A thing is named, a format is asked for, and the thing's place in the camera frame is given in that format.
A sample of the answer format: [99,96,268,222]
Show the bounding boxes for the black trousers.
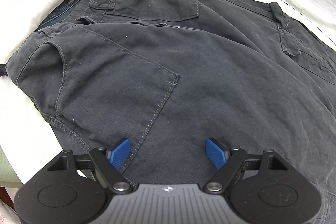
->
[6,0,335,223]

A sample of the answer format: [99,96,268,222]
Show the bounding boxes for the blue folded jeans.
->
[35,0,81,32]

